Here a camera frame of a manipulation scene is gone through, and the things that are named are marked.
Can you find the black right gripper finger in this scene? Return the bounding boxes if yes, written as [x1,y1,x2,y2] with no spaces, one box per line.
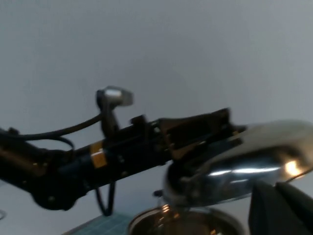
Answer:
[248,180,313,235]

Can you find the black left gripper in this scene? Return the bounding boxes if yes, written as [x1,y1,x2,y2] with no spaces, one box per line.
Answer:
[129,107,247,167]

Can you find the steel pot lid black knob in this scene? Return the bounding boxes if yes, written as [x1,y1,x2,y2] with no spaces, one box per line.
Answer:
[163,119,313,204]

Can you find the stainless steel pot black handles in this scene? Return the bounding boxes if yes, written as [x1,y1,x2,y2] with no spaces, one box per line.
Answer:
[128,189,245,235]

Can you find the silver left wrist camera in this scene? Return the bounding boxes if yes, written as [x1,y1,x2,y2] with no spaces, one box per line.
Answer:
[96,85,135,138]

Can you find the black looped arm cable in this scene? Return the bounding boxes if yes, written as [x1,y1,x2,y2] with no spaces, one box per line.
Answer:
[94,182,117,216]

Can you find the black camera cable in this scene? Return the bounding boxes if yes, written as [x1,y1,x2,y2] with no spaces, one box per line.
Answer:
[9,112,105,142]

